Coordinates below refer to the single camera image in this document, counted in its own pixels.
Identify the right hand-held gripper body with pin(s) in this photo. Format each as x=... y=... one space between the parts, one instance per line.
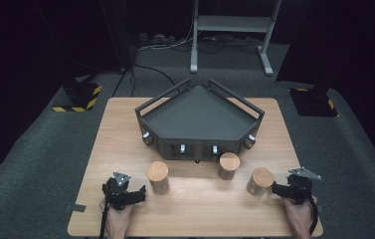
x=299 y=189

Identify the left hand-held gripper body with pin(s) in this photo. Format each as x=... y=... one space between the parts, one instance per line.
x=115 y=195

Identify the glass jar with wooden lid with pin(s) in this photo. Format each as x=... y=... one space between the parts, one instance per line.
x=261 y=177
x=229 y=162
x=157 y=172

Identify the dark grey corner shelf rack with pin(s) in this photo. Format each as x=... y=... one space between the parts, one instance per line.
x=201 y=116

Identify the person's left hand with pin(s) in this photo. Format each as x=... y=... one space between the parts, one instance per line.
x=118 y=222

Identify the person's right hand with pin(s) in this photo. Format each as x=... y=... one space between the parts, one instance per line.
x=299 y=219

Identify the grey tape strip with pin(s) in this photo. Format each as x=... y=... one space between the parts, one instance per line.
x=321 y=208
x=75 y=208

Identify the black base with striped edge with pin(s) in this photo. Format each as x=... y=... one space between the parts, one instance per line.
x=82 y=94
x=312 y=103

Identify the black power strip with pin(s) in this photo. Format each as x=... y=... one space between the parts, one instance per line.
x=156 y=39

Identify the grey metal stand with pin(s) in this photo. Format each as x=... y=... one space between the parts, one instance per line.
x=233 y=24

